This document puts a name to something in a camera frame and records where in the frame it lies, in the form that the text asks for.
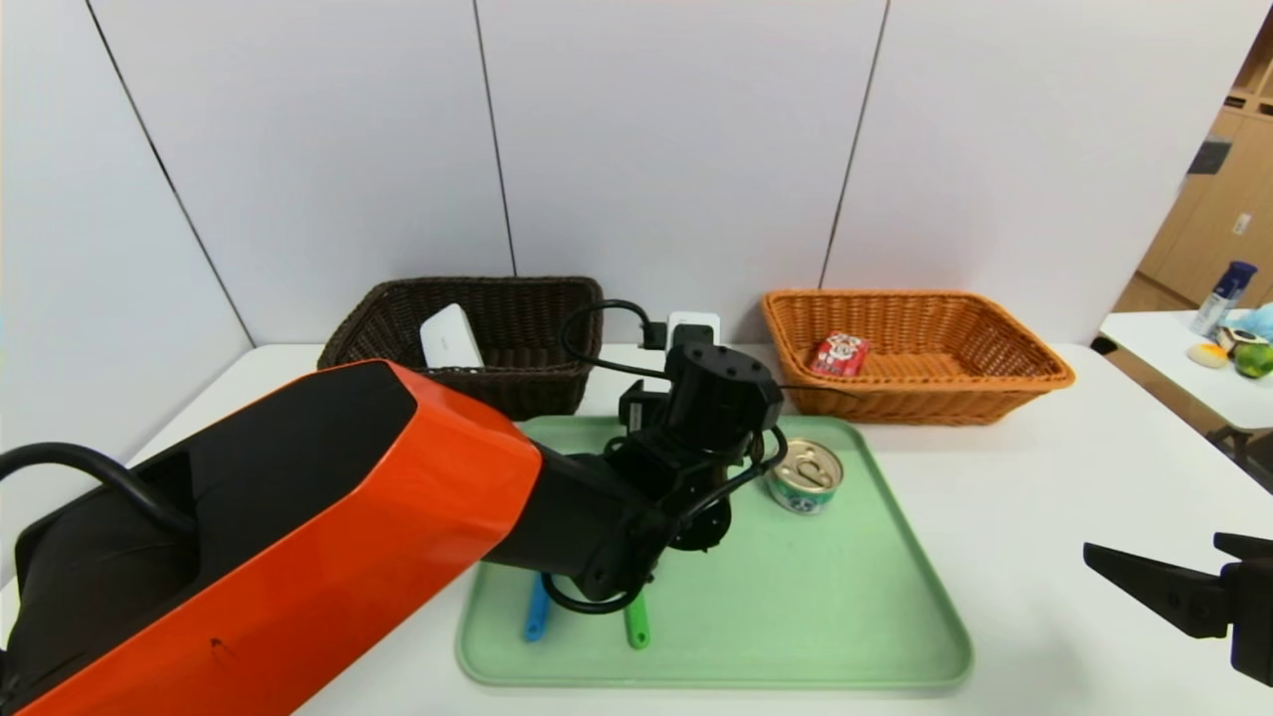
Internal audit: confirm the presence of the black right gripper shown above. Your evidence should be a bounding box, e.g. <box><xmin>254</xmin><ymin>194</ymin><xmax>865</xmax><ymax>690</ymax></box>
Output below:
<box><xmin>1082</xmin><ymin>532</ymin><xmax>1273</xmax><ymax>688</ymax></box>

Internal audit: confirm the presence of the tin can with gold lid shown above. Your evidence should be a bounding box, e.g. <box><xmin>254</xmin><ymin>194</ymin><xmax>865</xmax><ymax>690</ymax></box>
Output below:
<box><xmin>766</xmin><ymin>439</ymin><xmax>845</xmax><ymax>516</ymax></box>

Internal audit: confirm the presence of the red drink carton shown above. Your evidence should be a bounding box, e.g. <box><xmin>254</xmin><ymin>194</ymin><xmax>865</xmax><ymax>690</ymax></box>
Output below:
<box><xmin>811</xmin><ymin>332</ymin><xmax>872</xmax><ymax>379</ymax></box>

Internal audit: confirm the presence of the white rectangular case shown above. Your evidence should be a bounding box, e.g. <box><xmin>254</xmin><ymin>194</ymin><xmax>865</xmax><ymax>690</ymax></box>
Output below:
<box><xmin>419</xmin><ymin>303</ymin><xmax>486</xmax><ymax>372</ymax></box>

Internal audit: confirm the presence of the orange wicker basket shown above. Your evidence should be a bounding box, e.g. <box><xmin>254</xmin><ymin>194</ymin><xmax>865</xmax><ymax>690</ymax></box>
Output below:
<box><xmin>761</xmin><ymin>289</ymin><xmax>1076</xmax><ymax>427</ymax></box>

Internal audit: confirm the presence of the dark brown wicker basket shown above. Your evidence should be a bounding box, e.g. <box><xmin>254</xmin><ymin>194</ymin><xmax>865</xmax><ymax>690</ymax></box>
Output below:
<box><xmin>316</xmin><ymin>275</ymin><xmax>606</xmax><ymax>421</ymax></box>

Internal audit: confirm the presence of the white side table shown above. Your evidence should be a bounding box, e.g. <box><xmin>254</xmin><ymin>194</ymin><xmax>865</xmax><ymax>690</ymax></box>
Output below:
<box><xmin>1099</xmin><ymin>311</ymin><xmax>1273</xmax><ymax>493</ymax></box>

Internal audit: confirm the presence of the blue capped spray bottle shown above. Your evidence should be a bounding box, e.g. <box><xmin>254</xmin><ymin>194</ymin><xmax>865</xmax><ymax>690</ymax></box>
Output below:
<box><xmin>1190</xmin><ymin>261</ymin><xmax>1258</xmax><ymax>339</ymax></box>

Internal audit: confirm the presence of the light wooden cabinet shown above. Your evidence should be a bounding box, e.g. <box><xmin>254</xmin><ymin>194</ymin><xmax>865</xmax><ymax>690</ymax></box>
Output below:
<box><xmin>1109</xmin><ymin>10</ymin><xmax>1273</xmax><ymax>315</ymax></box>

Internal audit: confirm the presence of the light green plastic tray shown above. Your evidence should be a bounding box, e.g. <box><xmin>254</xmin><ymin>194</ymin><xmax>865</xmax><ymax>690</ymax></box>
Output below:
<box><xmin>456</xmin><ymin>415</ymin><xmax>974</xmax><ymax>689</ymax></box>

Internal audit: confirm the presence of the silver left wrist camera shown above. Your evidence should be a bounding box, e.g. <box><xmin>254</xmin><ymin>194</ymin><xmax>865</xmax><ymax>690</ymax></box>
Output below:
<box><xmin>666</xmin><ymin>311</ymin><xmax>722</xmax><ymax>349</ymax></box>

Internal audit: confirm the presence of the yellow spoon with blue handle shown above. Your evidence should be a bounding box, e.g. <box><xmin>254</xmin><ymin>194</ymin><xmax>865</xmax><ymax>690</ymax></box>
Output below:
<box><xmin>523</xmin><ymin>575</ymin><xmax>551</xmax><ymax>643</ymax></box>

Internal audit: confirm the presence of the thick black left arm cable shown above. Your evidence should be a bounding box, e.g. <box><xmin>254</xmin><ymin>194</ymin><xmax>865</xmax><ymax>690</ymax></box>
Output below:
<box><xmin>0</xmin><ymin>443</ymin><xmax>197</xmax><ymax>538</ymax></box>

